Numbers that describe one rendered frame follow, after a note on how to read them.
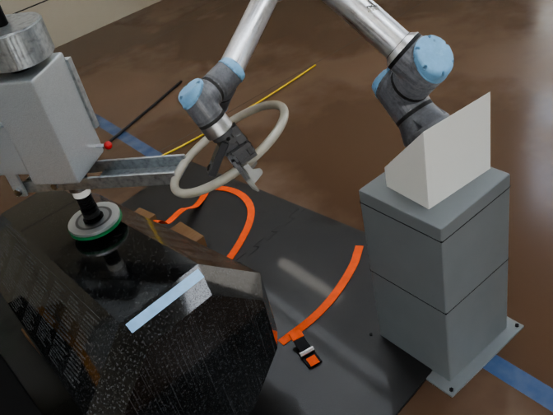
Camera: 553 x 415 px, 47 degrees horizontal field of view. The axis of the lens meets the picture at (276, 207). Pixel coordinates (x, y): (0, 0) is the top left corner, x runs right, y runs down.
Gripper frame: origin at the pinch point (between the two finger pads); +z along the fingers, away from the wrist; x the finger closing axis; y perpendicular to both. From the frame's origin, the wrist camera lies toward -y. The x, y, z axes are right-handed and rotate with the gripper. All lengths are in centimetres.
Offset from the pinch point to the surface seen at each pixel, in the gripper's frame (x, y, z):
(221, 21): 499, 42, 41
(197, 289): 13.1, -39.1, 25.7
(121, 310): 8, -62, 13
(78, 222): 59, -69, -6
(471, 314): 13, 38, 107
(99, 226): 52, -61, -2
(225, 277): 22, -31, 33
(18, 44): 33, -34, -72
